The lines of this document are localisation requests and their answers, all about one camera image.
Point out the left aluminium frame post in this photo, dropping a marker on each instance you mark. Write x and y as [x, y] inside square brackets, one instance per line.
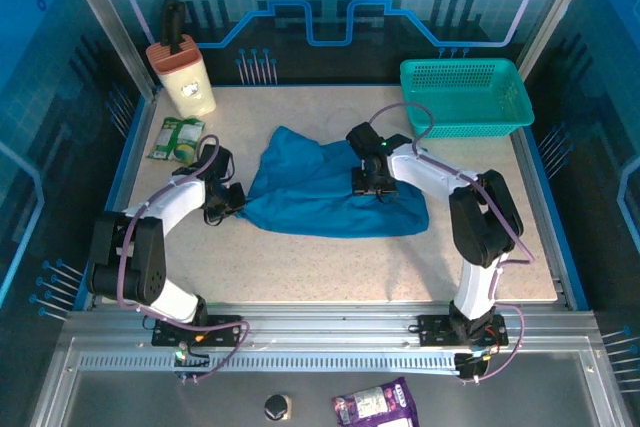
[107, 22]

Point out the left aluminium side rail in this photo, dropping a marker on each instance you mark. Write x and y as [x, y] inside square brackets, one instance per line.
[129, 167]

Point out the black round knob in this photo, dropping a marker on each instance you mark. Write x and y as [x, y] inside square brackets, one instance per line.
[277, 407]

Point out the right aluminium frame post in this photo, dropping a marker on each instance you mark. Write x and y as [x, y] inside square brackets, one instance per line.
[555, 12]

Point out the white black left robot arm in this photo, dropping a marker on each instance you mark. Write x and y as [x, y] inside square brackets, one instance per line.
[185, 197]

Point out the blue t-shirt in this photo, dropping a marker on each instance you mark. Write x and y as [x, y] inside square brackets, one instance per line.
[310, 197]

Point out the right aluminium side rail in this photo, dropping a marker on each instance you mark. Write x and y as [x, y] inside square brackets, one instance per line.
[562, 277]

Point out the teal plastic basket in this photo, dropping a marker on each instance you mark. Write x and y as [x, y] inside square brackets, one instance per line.
[465, 92]

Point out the aluminium side rail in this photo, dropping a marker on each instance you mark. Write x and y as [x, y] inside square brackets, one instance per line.
[129, 167]
[562, 277]

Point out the aluminium front rail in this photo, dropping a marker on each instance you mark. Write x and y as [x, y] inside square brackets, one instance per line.
[325, 319]

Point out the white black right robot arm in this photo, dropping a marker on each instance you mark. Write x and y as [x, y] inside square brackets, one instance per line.
[425, 172]

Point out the aluminium frame post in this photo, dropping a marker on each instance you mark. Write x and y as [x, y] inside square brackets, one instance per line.
[555, 12]
[107, 22]

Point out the beige knife block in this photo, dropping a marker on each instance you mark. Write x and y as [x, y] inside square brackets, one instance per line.
[187, 87]

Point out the green snack packet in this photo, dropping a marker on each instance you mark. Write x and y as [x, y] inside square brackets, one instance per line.
[177, 139]

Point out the purple snack packet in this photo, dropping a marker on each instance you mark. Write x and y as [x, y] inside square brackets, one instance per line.
[375, 404]

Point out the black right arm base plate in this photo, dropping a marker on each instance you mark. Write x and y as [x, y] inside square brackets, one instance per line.
[435, 329]

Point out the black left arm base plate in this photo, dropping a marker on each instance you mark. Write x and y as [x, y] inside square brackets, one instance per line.
[225, 329]

